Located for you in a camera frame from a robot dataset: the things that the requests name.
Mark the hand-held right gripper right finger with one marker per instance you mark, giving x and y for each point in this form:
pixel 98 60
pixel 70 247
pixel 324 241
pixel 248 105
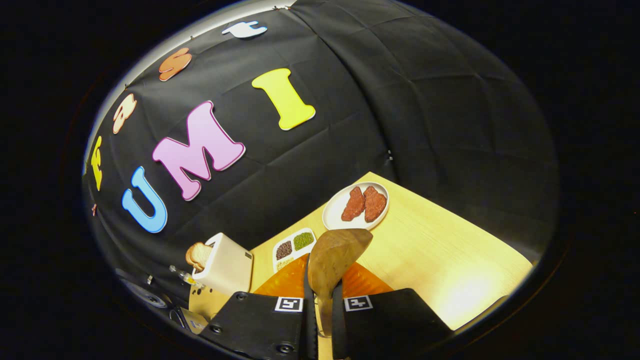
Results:
pixel 380 320

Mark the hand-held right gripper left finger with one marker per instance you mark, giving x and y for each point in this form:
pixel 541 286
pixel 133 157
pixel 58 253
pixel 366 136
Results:
pixel 270 325

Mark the wooden spoon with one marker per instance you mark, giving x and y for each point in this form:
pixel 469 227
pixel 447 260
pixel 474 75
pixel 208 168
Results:
pixel 335 255

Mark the black silver rice cooker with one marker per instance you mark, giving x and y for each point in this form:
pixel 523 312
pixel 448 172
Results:
pixel 150 299

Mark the white toaster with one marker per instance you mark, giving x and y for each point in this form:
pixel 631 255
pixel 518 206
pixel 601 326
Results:
pixel 225 265

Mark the white divided grain dish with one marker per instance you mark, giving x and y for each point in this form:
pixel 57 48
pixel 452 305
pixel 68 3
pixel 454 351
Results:
pixel 292 245

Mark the small clear glass bottle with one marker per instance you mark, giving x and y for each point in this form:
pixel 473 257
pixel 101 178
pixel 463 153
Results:
pixel 185 276

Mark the toast bread slice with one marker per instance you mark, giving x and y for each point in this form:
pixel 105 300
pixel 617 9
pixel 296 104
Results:
pixel 198 256

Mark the red meat slice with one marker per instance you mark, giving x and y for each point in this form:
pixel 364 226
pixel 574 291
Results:
pixel 375 203
pixel 354 204

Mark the white round plate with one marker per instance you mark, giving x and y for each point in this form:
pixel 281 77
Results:
pixel 335 210

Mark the black backdrop cloth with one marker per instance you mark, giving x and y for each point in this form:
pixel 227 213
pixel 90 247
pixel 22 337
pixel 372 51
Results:
pixel 425 100

